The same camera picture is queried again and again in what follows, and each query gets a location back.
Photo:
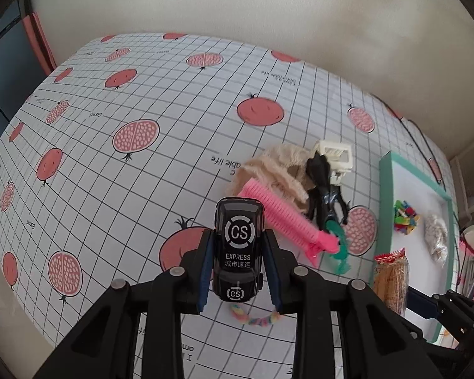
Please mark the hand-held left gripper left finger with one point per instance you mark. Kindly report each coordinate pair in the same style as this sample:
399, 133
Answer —
205, 272

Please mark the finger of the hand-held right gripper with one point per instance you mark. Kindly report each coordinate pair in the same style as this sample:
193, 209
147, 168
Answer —
430, 343
422, 304

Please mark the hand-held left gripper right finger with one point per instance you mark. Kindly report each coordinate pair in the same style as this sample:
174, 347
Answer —
271, 272

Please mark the black toy car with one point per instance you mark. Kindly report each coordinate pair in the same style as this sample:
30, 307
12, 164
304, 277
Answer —
237, 252

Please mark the pink hair comb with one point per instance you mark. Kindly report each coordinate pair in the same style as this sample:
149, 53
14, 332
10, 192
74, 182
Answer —
276, 213

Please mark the green plastic toy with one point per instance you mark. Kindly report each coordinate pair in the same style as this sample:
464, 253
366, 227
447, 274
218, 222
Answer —
339, 264

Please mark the black action figure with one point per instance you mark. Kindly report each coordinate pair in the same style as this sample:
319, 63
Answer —
324, 197

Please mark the beige fluffy scrunchie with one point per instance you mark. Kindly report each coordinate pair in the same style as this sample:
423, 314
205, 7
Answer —
268, 166

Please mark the white tray with teal rim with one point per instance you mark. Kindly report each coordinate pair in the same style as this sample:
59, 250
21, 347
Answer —
414, 189

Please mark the white hair claw clip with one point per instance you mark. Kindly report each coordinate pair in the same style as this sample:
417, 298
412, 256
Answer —
335, 152

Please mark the red orange snack packet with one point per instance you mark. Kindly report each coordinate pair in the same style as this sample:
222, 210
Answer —
391, 280

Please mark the bag of white beads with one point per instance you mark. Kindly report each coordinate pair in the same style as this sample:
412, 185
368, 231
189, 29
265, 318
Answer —
436, 237

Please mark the pink striped crocheted cloth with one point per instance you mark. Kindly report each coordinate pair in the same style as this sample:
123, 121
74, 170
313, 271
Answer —
464, 246

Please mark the white shelf rack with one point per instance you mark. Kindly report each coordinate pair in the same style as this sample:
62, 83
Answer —
464, 189

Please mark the pomegranate print grid tablecloth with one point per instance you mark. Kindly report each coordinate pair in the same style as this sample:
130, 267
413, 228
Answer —
181, 87

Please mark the dark blue cabinet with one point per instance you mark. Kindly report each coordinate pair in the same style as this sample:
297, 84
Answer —
4, 71

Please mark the pink table frame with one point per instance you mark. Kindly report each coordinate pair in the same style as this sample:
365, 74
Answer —
39, 43

